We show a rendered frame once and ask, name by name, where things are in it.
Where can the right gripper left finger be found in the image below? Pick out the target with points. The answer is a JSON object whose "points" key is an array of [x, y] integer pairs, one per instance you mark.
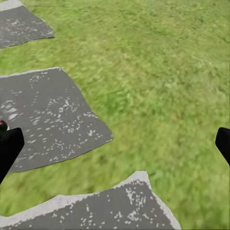
{"points": [[11, 143]]}

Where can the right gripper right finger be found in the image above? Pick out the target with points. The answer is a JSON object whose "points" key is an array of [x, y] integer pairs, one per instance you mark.
{"points": [[223, 142]]}

